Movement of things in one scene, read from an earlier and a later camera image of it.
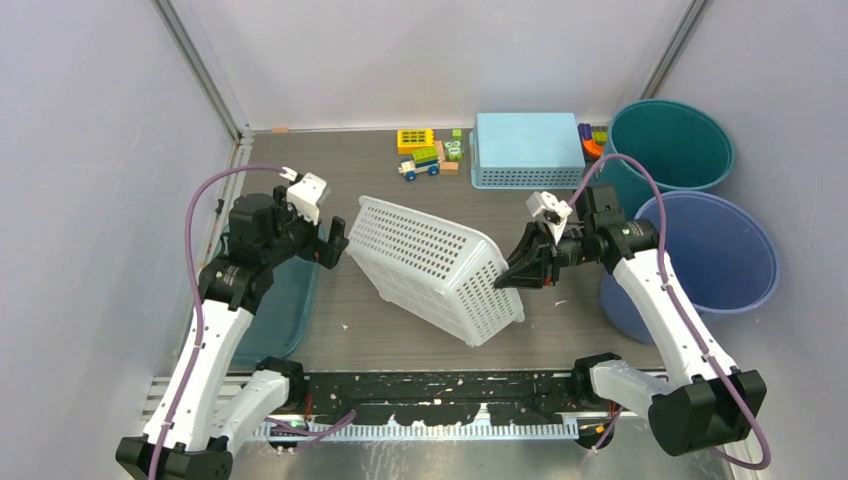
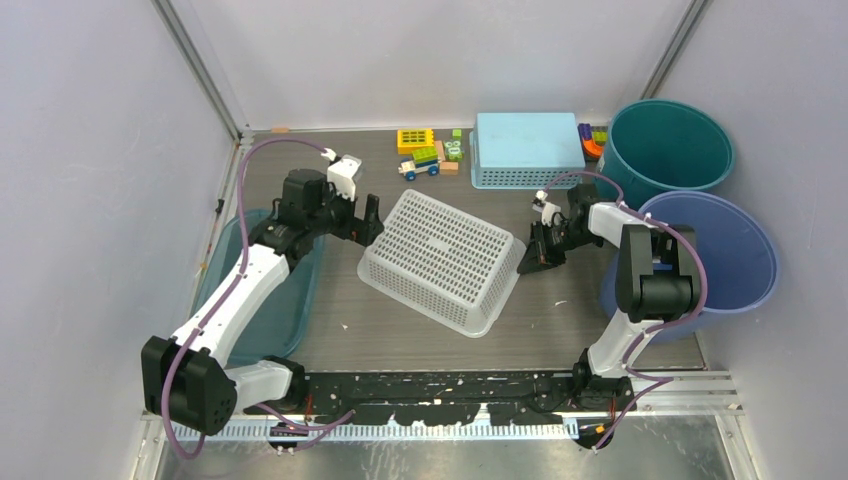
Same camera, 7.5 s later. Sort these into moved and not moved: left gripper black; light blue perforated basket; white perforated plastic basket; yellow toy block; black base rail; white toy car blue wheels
Moved: left gripper black; white perforated plastic basket
Not moved: light blue perforated basket; yellow toy block; white toy car blue wheels; black base rail
